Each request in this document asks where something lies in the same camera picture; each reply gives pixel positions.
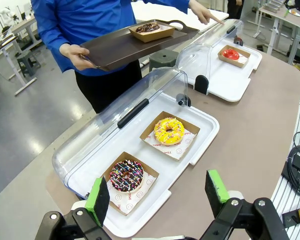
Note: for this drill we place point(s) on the red glazed donut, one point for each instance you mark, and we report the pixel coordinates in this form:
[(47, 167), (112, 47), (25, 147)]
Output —
[(226, 56)]

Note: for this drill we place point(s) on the white-legged grey desk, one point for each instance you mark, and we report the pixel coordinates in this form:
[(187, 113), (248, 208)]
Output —
[(22, 26)]

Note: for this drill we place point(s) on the bystander in dark trousers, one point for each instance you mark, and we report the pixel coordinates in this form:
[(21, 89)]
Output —
[(234, 8)]

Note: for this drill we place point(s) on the clear display case lid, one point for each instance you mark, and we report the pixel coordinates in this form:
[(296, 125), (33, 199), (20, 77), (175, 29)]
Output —
[(102, 117), (202, 47)]

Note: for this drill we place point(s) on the chocolate donut with coloured sprinkles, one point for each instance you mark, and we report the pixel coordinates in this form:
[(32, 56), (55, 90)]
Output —
[(117, 180)]

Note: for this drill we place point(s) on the grey plastic stool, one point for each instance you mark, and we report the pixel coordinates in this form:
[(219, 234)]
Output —
[(27, 61)]

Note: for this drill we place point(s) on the dark brown serving tray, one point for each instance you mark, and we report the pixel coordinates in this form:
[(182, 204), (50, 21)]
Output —
[(120, 47)]

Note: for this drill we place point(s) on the person's right hand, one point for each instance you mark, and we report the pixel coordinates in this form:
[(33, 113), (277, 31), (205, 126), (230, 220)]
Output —
[(75, 56)]

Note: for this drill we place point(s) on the person in blue jacket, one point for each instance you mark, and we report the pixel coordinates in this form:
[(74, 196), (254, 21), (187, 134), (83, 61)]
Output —
[(90, 22)]

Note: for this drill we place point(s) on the cardboard donut box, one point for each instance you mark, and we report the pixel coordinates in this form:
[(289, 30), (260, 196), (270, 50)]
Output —
[(236, 65), (150, 172), (146, 136), (152, 37)]

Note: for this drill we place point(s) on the person's left hand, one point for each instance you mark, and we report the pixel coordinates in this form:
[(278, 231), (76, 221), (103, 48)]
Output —
[(205, 13)]

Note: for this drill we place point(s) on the yellow donut with sprinkles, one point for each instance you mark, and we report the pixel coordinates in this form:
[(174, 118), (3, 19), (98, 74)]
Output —
[(176, 135)]

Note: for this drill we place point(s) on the dark green plastic stool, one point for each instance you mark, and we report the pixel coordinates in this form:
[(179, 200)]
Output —
[(162, 58)]

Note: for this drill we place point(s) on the right white display tray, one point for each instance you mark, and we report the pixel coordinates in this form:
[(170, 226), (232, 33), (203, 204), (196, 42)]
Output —
[(230, 82)]

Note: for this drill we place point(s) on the white display tray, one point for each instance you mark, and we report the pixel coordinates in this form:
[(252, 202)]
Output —
[(190, 150), (230, 82)]

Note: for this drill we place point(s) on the white printed paper liner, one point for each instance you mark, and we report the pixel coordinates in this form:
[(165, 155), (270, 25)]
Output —
[(130, 202), (182, 150), (243, 59)]

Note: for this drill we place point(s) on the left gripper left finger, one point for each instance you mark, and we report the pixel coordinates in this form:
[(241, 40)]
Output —
[(100, 197)]

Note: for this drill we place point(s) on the grey desk with white legs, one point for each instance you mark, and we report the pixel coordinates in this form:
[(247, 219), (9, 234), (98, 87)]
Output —
[(285, 17)]

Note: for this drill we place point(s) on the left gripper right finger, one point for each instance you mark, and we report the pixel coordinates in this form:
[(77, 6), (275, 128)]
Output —
[(215, 190)]

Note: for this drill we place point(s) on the plain chocolate glazed donut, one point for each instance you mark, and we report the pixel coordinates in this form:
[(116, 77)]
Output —
[(143, 28)]

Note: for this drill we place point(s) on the left white display tray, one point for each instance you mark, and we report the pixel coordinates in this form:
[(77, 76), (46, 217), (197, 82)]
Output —
[(190, 150)]

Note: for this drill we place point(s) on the person's right forearm blue sleeve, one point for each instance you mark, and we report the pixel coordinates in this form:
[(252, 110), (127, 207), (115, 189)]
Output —
[(56, 47)]

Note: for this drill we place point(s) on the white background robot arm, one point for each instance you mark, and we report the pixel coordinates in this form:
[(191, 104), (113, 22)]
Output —
[(7, 16)]

